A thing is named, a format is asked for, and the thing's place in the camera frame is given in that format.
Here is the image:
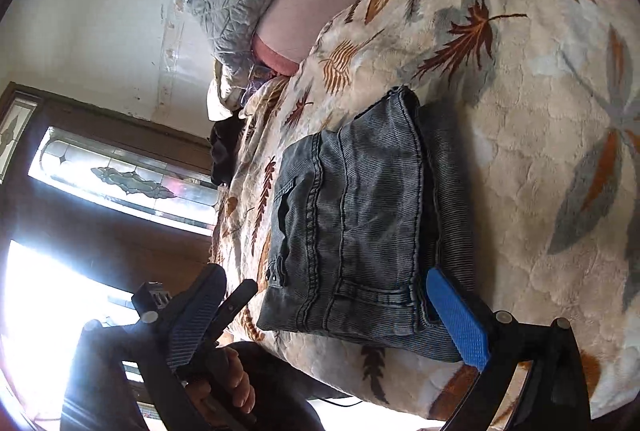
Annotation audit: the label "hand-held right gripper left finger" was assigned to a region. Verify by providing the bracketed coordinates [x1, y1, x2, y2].
[59, 263, 227, 431]

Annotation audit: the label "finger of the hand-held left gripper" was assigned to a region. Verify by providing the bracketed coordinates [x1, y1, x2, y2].
[212, 279, 259, 344]

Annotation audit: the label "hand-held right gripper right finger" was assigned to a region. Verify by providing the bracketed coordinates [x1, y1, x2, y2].
[426, 266, 595, 431]

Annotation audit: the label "grey denim pants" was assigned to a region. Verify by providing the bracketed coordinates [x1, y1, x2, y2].
[256, 86, 481, 364]

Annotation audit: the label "person's left hand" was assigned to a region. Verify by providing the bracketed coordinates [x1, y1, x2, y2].
[186, 345, 252, 429]

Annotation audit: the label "person's dark clothing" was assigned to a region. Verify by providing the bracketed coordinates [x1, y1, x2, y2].
[235, 341, 326, 431]

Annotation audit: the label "bright window pane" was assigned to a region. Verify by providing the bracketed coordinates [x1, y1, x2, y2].
[0, 238, 151, 412]

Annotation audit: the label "stained glass window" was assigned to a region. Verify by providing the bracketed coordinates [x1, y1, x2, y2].
[27, 126, 221, 232]

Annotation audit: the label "black cloth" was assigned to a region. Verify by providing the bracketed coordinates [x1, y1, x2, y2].
[209, 116, 251, 186]

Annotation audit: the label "leaf print blanket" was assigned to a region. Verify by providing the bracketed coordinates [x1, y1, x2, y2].
[207, 0, 640, 422]

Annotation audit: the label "black cable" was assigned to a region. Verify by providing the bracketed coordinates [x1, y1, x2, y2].
[320, 393, 363, 408]

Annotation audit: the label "wooden door frame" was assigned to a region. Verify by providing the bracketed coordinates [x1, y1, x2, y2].
[0, 81, 226, 431]

